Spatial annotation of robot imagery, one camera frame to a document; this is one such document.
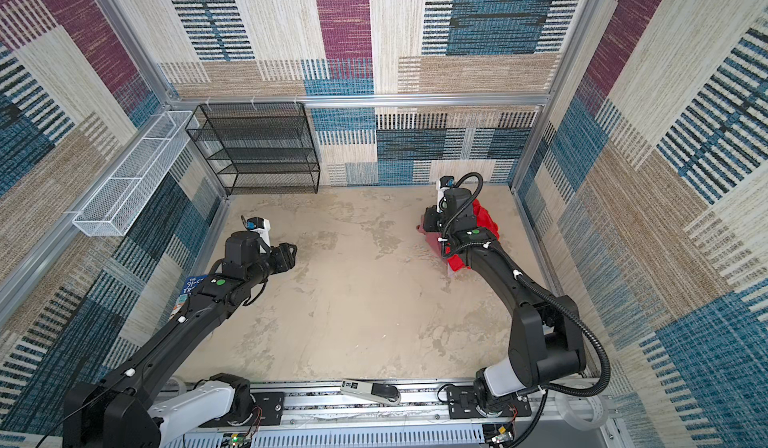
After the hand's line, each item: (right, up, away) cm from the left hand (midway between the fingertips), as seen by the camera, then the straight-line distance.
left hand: (288, 244), depth 82 cm
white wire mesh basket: (-38, +10, -12) cm, 41 cm away
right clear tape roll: (+76, -37, -11) cm, 86 cm away
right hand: (+39, +9, +5) cm, 40 cm away
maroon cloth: (+40, +1, +7) cm, 41 cm away
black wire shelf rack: (-19, +32, +26) cm, 46 cm away
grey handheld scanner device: (+24, -34, -10) cm, 43 cm away
